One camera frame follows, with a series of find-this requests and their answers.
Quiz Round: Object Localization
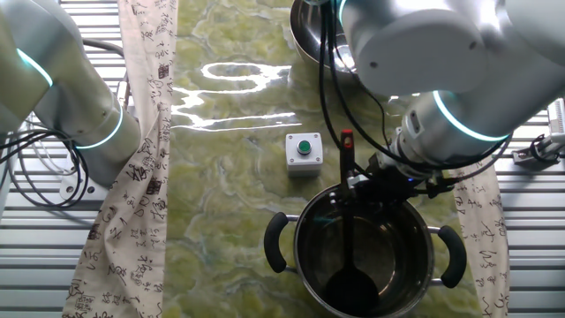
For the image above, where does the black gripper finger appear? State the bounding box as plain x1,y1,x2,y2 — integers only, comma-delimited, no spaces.
351,187,376,211
328,185,350,213

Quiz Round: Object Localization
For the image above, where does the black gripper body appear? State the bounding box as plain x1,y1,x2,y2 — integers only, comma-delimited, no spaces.
359,166,441,205

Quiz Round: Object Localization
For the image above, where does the green push button box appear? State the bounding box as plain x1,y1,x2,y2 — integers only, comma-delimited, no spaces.
284,132,324,178

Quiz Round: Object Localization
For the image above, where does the stainless steel bowl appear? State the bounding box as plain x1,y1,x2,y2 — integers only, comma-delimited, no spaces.
289,0,367,80

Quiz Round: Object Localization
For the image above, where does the green marble pattern mat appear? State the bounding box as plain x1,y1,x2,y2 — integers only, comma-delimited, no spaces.
161,0,486,318

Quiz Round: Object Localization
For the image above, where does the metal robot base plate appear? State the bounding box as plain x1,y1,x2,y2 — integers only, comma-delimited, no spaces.
58,174,111,202

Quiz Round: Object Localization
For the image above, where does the beige calligraphy cloth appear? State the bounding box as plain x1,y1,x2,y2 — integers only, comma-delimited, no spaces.
61,0,180,318
449,163,511,318

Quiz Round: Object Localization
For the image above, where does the black base cable bundle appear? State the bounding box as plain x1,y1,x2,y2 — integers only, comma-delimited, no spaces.
0,125,92,209

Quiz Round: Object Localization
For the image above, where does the steel pot with black handles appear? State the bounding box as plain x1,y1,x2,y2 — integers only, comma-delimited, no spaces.
263,183,468,318

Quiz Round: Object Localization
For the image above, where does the thick grey cable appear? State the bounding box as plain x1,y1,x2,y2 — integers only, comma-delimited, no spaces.
81,38,127,58

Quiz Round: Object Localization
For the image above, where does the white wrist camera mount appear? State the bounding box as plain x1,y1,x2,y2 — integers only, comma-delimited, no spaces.
346,173,372,189

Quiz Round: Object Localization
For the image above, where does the black camera cable loop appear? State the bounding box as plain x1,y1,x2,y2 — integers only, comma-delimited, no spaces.
528,133,561,163

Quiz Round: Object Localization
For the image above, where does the black ladle with red tip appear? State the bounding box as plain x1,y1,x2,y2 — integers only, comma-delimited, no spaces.
324,128,381,317

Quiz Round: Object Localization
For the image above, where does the aluminium frame beam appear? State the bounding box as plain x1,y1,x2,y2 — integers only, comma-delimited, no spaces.
546,97,565,134

